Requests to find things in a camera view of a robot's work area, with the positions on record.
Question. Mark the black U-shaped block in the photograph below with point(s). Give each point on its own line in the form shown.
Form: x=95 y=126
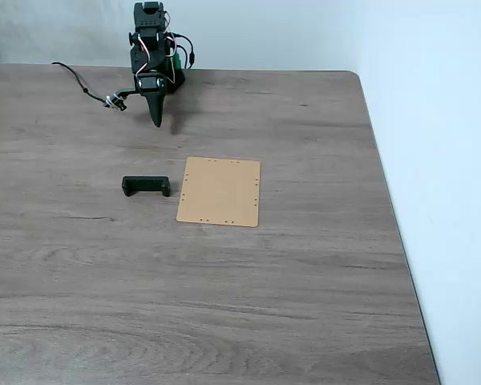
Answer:
x=146 y=185

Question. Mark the tan board with holes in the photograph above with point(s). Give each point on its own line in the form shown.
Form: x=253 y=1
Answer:
x=220 y=192

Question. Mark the green table clamp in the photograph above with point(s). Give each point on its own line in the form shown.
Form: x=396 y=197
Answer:
x=177 y=61

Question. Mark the small camera on bracket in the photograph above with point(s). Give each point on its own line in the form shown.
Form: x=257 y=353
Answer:
x=118 y=100

